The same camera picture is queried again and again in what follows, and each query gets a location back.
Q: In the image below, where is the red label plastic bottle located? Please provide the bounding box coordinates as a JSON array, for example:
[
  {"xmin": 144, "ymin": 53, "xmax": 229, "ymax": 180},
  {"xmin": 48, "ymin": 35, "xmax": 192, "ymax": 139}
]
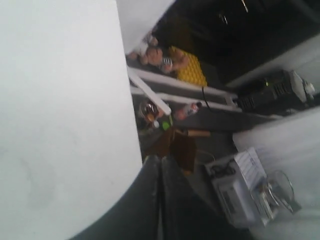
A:
[{"xmin": 173, "ymin": 102, "xmax": 203, "ymax": 121}]

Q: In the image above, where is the black electronic device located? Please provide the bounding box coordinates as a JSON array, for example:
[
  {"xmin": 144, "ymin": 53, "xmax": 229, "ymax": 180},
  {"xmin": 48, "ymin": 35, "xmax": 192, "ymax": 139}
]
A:
[{"xmin": 234, "ymin": 70, "xmax": 315, "ymax": 116}]

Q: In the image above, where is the yellow egg crate foam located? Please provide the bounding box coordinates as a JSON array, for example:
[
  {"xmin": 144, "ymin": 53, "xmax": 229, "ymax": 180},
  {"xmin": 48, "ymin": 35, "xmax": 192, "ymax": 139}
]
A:
[{"xmin": 169, "ymin": 46, "xmax": 208, "ymax": 87}]

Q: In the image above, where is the white appliance box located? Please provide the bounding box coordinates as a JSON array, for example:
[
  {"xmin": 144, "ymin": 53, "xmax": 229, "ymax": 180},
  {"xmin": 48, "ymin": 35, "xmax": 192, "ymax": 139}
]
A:
[{"xmin": 203, "ymin": 146, "xmax": 280, "ymax": 223}]

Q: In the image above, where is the brown teddy bear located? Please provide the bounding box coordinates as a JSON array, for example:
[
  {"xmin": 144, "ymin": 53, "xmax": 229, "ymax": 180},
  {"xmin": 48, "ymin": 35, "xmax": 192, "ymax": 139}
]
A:
[{"xmin": 126, "ymin": 33, "xmax": 189, "ymax": 74}]

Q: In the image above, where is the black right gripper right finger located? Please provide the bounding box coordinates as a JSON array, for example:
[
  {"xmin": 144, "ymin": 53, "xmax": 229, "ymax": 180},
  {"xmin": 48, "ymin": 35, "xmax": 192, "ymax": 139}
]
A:
[{"xmin": 161, "ymin": 156, "xmax": 253, "ymax": 240}]

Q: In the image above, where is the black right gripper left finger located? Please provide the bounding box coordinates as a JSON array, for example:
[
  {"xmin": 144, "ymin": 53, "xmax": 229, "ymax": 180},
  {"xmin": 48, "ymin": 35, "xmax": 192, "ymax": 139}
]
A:
[{"xmin": 72, "ymin": 155, "xmax": 160, "ymax": 240}]

